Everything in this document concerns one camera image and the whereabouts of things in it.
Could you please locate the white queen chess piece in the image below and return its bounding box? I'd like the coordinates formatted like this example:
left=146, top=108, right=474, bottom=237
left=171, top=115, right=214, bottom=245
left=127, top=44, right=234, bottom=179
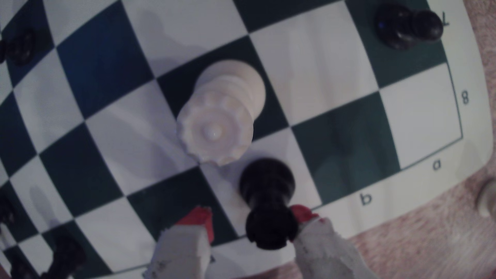
left=176, top=59, right=267, bottom=166

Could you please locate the green and white chess mat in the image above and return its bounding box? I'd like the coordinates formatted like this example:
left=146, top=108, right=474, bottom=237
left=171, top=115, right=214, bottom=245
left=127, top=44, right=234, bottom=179
left=0, top=0, right=493, bottom=279

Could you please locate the black rook chess piece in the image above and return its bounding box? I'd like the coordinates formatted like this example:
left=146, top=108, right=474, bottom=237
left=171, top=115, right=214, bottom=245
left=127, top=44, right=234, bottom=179
left=41, top=234, right=88, bottom=279
left=239, top=158, right=299, bottom=250

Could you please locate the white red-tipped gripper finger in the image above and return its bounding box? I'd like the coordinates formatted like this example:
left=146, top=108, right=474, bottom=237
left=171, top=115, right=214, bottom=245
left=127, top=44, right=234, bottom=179
left=143, top=207, right=214, bottom=279
left=291, top=205, right=378, bottom=279

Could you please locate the black pawn chess piece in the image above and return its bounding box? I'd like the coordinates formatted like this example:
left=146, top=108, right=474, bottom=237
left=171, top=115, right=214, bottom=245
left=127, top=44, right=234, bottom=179
left=374, top=3, right=444, bottom=51
left=0, top=29, right=35, bottom=66

